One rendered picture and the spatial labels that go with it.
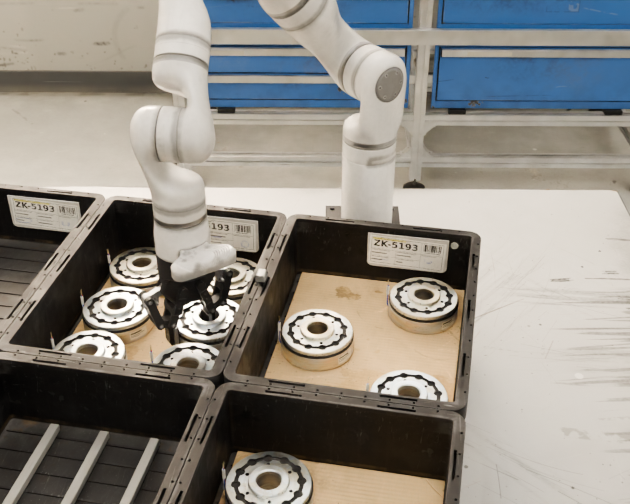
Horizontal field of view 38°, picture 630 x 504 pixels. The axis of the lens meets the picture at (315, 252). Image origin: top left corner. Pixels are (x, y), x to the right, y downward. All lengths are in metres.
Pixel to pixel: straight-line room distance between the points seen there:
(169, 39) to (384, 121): 0.48
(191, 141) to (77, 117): 2.92
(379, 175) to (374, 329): 0.32
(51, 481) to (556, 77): 2.47
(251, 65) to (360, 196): 1.65
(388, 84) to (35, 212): 0.62
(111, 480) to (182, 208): 0.35
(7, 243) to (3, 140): 2.30
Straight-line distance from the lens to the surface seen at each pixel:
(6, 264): 1.59
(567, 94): 3.33
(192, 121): 1.14
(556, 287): 1.73
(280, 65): 3.19
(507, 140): 3.81
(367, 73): 1.49
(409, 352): 1.34
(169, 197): 1.19
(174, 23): 1.20
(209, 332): 1.33
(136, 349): 1.36
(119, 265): 1.49
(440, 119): 3.28
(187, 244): 1.22
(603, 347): 1.62
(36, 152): 3.80
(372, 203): 1.60
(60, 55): 4.25
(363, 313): 1.40
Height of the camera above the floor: 1.68
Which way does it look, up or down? 34 degrees down
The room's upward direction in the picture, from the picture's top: straight up
